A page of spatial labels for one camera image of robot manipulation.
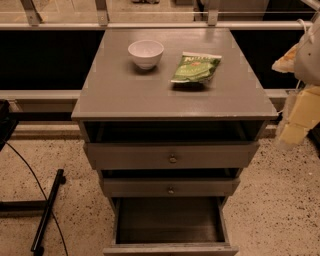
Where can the black equipment box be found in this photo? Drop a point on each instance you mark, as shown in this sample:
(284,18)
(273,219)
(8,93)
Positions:
(7,123)

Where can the grey bottom drawer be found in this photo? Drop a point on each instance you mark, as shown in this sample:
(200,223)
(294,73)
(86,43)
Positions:
(178,226)

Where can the black metal stand base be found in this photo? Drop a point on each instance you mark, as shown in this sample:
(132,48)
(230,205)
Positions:
(42,208)

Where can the grey drawer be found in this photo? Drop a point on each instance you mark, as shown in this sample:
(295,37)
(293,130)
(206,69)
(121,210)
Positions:
(129,156)
(169,187)
(178,226)

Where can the white ceramic bowl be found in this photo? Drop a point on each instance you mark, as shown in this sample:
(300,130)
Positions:
(146,54)

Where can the green chip bag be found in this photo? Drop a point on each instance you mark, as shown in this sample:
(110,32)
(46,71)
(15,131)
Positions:
(196,67)

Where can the grey top drawer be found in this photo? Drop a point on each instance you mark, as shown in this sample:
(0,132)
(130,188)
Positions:
(129,156)

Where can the grey middle drawer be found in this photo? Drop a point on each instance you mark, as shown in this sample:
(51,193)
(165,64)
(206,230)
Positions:
(169,187)

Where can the metal railing frame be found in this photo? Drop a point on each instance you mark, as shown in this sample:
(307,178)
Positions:
(105,14)

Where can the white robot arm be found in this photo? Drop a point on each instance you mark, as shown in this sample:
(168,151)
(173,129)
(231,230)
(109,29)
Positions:
(306,69)

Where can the grey wooden drawer cabinet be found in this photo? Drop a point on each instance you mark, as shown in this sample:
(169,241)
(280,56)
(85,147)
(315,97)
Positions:
(122,103)

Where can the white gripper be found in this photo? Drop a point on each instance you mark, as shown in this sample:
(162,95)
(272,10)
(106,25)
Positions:
(309,60)

